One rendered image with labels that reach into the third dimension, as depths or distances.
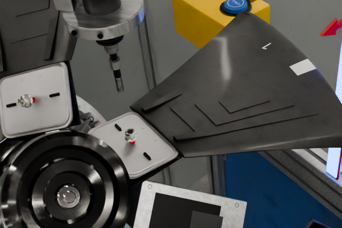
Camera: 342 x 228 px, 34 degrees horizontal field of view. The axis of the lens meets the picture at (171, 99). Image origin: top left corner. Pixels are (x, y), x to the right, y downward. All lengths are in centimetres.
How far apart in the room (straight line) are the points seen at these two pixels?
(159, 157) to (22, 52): 17
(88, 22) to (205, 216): 35
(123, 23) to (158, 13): 105
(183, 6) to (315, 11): 103
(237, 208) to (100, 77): 82
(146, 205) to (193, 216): 6
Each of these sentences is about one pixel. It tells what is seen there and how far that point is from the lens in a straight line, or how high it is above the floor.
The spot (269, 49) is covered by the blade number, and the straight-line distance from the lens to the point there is 72.
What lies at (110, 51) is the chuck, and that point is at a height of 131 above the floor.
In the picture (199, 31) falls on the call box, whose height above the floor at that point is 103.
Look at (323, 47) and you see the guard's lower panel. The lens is 216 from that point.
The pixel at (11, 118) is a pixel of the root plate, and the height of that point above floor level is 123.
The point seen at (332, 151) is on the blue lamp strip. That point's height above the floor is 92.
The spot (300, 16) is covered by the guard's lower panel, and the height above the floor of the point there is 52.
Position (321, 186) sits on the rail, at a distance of 102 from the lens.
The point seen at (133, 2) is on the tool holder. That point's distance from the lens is 49.
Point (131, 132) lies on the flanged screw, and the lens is 60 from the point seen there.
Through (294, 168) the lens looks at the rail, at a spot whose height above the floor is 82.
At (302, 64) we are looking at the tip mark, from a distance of 72.
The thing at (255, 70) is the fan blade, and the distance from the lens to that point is 69.
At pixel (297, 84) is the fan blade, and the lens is 70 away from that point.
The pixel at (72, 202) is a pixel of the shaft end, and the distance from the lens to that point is 52.
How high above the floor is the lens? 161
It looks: 42 degrees down
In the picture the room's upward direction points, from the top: 8 degrees counter-clockwise
